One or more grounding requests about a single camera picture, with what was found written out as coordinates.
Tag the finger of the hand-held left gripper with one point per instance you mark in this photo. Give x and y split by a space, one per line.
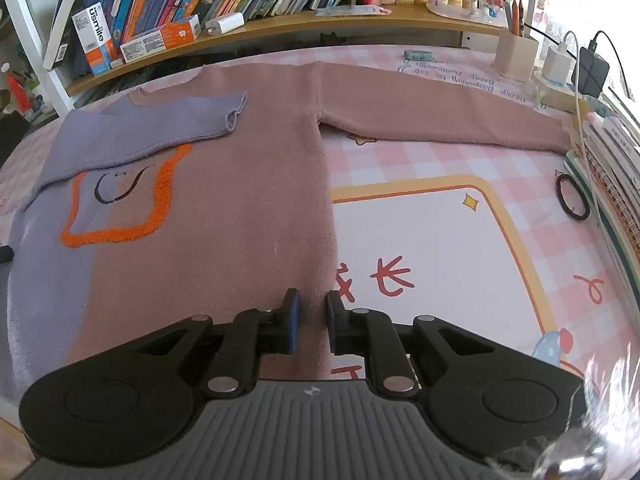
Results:
5 254

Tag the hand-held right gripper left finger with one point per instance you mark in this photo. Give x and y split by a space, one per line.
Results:
291 325

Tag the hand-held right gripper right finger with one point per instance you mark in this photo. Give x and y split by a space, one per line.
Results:
334 325

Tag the purple and pink sweater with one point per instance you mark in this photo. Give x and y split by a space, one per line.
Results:
225 185

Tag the pink checked cartoon desk mat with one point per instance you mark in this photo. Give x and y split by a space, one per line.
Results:
425 240

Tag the white green cup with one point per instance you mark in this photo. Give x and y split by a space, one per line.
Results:
41 96

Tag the red tassel ornament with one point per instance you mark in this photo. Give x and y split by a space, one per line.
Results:
16 87

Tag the tall white orange box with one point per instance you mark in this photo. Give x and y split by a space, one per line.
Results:
92 37

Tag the long white orange box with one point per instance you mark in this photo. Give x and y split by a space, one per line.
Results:
160 40

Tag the small teal eraser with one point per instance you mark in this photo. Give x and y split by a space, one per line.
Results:
417 54

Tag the white power adapter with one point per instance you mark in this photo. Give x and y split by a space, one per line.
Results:
225 24

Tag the blue white pamphlet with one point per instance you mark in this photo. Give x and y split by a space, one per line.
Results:
350 10

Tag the white power strip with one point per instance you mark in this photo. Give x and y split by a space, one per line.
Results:
555 95

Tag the stack of notebooks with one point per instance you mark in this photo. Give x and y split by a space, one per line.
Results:
615 160

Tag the beige pen holder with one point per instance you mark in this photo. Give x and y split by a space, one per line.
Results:
517 55

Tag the white charger plug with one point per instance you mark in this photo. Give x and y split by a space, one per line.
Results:
557 65

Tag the black power adapter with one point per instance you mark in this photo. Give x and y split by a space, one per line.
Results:
592 72

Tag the wooden bookshelf with white frame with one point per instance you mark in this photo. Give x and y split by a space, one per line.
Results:
300 27

